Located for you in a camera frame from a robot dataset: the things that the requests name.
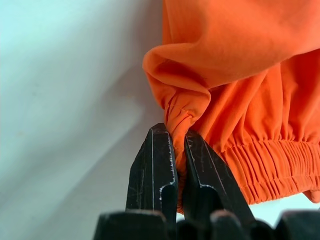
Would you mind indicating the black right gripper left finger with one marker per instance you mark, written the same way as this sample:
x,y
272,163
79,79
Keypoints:
x,y
147,175

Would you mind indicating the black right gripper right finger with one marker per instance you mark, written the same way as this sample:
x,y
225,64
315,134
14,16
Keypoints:
x,y
212,180

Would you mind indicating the orange shorts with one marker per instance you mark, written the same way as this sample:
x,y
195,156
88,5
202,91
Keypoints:
x,y
237,100

